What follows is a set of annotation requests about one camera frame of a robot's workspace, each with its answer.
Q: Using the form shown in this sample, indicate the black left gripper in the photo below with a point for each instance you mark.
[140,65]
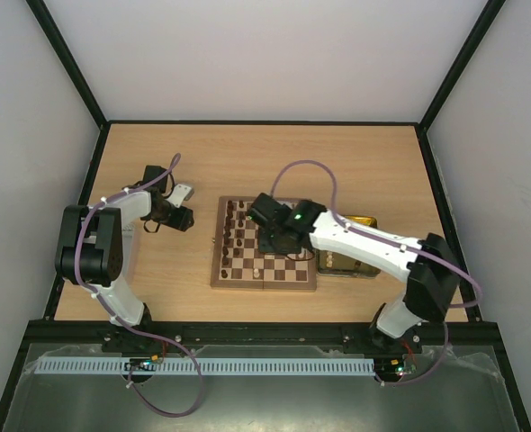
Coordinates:
[181,221]

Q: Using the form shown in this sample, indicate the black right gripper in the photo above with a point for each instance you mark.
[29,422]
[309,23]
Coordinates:
[274,240]

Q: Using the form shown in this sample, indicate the wooden folding chess board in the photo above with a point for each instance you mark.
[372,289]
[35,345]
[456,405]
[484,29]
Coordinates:
[277,273]

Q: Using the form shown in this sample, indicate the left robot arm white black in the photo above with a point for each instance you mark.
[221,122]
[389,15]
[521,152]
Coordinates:
[95,242]

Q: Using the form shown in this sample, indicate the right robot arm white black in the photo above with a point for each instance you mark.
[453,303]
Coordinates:
[426,266]

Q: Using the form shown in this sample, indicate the dark king piece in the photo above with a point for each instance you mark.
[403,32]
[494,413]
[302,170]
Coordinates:
[228,221]

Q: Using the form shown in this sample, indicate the gold metal tray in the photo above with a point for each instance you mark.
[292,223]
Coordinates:
[334,264]

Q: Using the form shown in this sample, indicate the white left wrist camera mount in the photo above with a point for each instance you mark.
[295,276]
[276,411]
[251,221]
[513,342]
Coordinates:
[180,193]

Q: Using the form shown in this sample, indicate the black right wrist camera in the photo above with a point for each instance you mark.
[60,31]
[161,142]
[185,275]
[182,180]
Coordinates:
[265,211]

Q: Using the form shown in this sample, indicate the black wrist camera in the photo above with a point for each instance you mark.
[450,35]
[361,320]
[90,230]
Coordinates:
[151,173]
[265,211]

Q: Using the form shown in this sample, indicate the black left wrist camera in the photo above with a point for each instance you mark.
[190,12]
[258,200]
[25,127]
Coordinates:
[151,173]

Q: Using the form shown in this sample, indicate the grey slotted cable duct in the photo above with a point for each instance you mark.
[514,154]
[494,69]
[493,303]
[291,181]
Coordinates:
[86,365]

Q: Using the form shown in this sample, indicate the black frame rail front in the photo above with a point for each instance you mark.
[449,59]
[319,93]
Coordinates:
[350,338]

